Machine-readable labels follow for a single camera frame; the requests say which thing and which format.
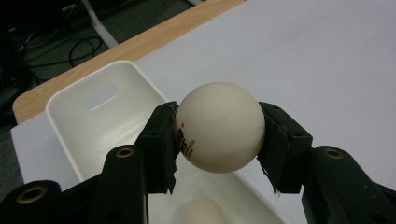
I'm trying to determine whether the white metal stand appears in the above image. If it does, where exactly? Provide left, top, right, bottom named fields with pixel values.
left=79, top=0, right=120, bottom=49

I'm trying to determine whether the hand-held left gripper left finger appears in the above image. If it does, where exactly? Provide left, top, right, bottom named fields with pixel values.
left=134, top=101, right=181, bottom=196

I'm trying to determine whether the looped black cable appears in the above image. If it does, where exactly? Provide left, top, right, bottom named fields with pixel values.
left=18, top=29, right=105, bottom=82

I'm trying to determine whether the white ping pong ball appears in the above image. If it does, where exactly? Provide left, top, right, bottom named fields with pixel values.
left=173, top=81, right=267, bottom=175

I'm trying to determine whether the white table mat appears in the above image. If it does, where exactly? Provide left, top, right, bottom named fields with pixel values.
left=9, top=0, right=396, bottom=224

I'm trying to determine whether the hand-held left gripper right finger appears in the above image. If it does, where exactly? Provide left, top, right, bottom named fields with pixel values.
left=256, top=101, right=314, bottom=194

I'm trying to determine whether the white plastic bin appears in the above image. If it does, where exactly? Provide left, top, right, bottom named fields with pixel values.
left=45, top=60, right=290, bottom=224

